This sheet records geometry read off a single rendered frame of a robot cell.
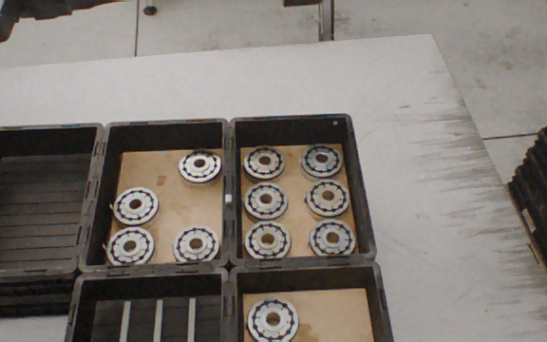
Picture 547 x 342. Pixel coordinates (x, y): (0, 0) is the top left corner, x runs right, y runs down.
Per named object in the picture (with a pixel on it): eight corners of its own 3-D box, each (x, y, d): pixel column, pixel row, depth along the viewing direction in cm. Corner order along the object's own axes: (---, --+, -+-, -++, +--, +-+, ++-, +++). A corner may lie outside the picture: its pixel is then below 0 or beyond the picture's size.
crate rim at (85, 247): (107, 128, 128) (104, 122, 126) (229, 123, 129) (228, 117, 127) (80, 278, 104) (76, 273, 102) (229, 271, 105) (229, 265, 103)
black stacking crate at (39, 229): (1, 158, 135) (-19, 128, 126) (116, 153, 136) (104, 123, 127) (-48, 303, 111) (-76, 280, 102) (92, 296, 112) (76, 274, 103)
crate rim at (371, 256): (229, 123, 129) (229, 117, 127) (349, 119, 130) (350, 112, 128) (230, 271, 105) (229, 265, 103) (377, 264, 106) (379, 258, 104)
